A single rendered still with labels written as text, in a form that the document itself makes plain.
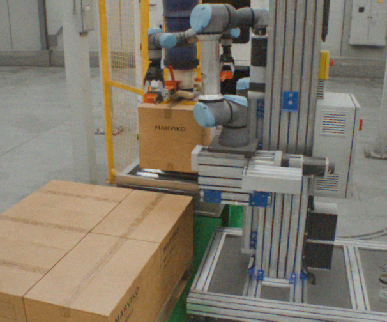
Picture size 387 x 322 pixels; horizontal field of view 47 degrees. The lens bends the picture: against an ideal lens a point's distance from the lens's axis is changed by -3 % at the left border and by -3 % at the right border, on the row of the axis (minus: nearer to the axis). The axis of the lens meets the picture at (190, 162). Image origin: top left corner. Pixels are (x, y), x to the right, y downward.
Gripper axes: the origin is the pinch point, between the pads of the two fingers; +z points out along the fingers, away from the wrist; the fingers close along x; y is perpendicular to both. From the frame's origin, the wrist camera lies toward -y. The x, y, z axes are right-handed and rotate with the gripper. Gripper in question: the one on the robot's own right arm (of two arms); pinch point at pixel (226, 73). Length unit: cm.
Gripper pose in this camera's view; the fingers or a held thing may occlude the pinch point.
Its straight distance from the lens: 329.5
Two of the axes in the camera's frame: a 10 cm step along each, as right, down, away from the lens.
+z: 0.1, 9.4, 3.4
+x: 9.8, 0.6, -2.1
